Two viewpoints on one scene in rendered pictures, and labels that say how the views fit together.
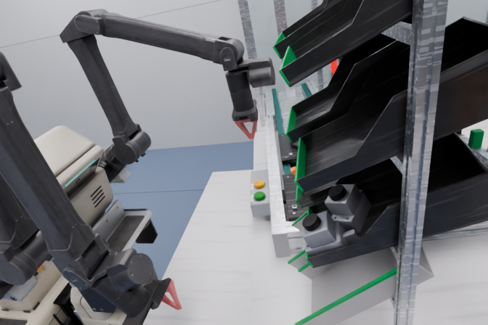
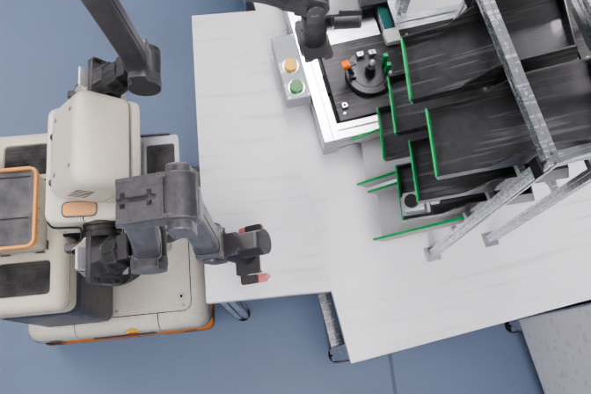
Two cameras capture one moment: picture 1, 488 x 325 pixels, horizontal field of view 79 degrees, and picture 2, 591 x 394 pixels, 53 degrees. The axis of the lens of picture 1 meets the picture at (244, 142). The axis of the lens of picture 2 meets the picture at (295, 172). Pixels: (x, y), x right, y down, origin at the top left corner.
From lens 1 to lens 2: 95 cm
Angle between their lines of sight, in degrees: 47
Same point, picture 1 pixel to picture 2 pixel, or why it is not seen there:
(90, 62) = (105, 6)
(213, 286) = (264, 196)
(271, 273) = (322, 174)
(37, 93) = not seen: outside the picture
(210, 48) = (295, 4)
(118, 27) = not seen: outside the picture
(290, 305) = (346, 204)
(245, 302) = (302, 207)
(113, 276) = (243, 251)
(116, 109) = (135, 47)
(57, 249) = (207, 253)
